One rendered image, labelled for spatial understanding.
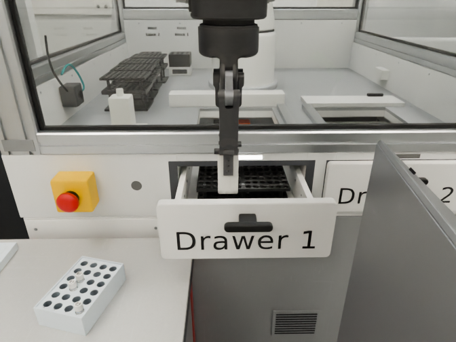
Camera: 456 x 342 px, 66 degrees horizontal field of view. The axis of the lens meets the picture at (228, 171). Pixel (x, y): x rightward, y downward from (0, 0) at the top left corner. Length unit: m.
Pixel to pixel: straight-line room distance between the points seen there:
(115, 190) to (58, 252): 0.17
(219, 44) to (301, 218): 0.31
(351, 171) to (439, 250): 0.47
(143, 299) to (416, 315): 0.45
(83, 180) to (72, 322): 0.25
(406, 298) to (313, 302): 0.63
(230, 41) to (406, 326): 0.33
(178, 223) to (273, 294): 0.41
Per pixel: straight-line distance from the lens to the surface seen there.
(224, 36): 0.43
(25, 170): 0.81
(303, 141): 0.71
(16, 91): 0.76
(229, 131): 0.45
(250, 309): 0.95
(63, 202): 0.72
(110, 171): 0.75
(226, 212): 0.57
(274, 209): 0.57
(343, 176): 0.74
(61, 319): 0.63
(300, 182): 0.71
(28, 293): 0.74
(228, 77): 0.44
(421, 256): 0.32
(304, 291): 0.93
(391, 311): 0.38
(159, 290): 0.67
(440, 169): 0.82
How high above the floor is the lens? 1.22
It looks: 26 degrees down
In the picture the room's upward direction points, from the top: straight up
